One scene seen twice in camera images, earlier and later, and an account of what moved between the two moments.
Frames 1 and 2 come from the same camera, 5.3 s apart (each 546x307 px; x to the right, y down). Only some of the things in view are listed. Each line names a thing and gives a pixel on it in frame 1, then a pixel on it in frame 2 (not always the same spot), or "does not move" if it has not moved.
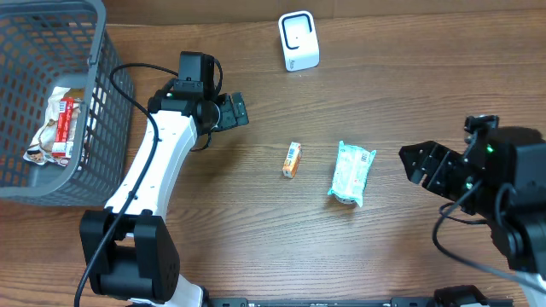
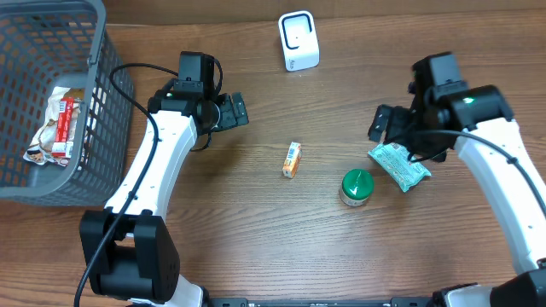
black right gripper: x=436 y=156 -> x=391 y=130
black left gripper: x=233 y=112 does not move
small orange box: x=293 y=159 does not move
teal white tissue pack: x=350 y=173 -> x=394 y=160
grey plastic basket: x=44 y=45 does not move
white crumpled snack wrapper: x=41 y=149 does not move
